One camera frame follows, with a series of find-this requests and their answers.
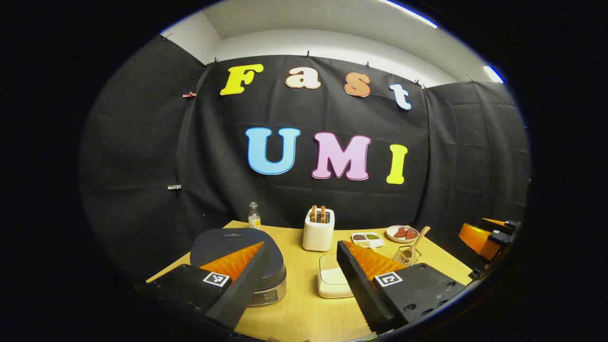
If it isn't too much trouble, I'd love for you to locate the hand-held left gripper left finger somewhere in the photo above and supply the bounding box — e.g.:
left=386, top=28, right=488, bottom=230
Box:
left=138, top=241, right=271, bottom=333

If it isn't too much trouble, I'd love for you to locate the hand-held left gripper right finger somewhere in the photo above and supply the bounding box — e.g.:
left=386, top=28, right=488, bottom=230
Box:
left=336, top=240, right=468, bottom=334

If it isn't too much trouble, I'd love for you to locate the white rice pile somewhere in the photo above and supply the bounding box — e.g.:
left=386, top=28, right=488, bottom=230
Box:
left=320, top=267, right=353, bottom=297

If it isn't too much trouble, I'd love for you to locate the dark grey rice cooker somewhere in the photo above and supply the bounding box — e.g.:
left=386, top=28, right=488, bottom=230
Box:
left=190, top=228, right=288, bottom=307

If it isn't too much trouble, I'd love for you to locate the wooden spoon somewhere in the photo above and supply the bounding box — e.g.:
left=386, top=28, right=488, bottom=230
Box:
left=404, top=226, right=431, bottom=260

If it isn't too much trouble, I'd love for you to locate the clear rice tray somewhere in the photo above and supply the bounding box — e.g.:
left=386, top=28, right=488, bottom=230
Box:
left=317, top=253, right=355, bottom=299

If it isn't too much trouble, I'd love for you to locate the white divided dish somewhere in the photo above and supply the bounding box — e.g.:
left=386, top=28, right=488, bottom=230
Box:
left=351, top=231, right=385, bottom=249

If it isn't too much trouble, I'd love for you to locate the round white plate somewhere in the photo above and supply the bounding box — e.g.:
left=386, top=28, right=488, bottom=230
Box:
left=385, top=225, right=420, bottom=244

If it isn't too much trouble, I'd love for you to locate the white toaster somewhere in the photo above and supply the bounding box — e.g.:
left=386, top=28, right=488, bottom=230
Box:
left=302, top=208, right=335, bottom=252

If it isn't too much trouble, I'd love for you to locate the small clear bottle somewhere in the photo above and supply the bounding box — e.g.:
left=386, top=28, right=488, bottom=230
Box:
left=247, top=201, right=262, bottom=230

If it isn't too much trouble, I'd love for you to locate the ceiling light strip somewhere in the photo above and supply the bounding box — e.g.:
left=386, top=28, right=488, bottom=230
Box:
left=483, top=65, right=505, bottom=85

